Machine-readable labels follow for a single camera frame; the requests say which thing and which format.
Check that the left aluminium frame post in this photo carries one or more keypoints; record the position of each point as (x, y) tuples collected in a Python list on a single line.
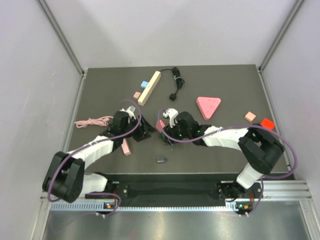
[(60, 35)]

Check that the beige power strip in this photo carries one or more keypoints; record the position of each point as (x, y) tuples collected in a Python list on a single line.
[(149, 88)]

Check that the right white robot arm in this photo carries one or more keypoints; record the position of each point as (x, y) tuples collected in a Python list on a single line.
[(260, 148)]

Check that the small purple grey plug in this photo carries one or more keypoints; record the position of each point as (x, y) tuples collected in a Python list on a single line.
[(161, 159)]

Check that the grey slotted cable duct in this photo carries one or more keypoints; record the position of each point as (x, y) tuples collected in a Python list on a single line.
[(99, 206)]

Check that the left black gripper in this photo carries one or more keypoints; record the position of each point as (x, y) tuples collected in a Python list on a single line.
[(144, 131)]

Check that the small pink plug adapter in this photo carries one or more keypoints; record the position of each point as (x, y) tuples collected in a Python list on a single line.
[(136, 95)]

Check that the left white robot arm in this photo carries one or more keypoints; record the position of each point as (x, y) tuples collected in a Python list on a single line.
[(66, 178)]

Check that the pink long power strip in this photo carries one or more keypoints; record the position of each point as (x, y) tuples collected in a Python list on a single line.
[(125, 147)]

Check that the red cube plug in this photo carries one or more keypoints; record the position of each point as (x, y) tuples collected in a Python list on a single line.
[(266, 123)]

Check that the blue plug adapter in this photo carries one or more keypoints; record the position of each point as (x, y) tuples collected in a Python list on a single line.
[(144, 84)]

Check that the dark green cube socket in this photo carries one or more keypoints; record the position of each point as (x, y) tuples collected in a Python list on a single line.
[(163, 138)]

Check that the small pink usb plug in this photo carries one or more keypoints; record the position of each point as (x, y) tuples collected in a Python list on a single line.
[(160, 125)]

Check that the aluminium frame post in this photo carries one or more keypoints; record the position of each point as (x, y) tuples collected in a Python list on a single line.
[(281, 34), (60, 35)]

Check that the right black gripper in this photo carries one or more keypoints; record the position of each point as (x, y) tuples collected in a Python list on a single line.
[(171, 131)]

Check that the right aluminium frame post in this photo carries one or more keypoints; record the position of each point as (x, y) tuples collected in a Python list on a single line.
[(281, 34)]

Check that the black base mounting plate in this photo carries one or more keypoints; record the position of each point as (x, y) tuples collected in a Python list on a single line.
[(214, 185)]

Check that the pink triangular socket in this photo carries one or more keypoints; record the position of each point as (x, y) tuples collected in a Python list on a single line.
[(207, 106)]

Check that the peach plug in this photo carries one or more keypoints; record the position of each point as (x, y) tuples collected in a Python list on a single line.
[(249, 116)]

